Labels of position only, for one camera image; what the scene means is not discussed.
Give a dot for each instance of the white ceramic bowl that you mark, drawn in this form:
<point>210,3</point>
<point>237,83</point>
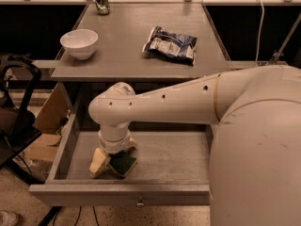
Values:
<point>80,43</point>

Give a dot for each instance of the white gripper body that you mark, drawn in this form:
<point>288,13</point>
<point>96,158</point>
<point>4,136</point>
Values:
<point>112,147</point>

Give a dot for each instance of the blue white chip bag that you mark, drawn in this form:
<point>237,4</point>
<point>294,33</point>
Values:
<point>172,45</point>

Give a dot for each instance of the grey open top drawer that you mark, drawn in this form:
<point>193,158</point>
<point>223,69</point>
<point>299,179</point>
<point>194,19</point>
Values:
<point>172,164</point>

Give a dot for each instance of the round metal drawer knob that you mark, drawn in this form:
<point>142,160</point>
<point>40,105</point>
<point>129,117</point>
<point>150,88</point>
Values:
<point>140,203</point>

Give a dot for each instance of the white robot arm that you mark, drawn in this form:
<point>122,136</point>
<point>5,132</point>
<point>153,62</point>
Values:
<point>255,161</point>

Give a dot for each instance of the white shoe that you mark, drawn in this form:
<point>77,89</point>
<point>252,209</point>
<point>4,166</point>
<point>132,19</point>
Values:
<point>8,218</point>

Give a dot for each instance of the green yellow sponge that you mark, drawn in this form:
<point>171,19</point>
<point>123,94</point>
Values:
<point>122,163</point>

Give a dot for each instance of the brown cardboard box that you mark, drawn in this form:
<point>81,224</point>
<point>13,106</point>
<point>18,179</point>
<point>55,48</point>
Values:
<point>52,117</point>

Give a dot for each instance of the black chair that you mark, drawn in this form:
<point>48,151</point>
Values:
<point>16,120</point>

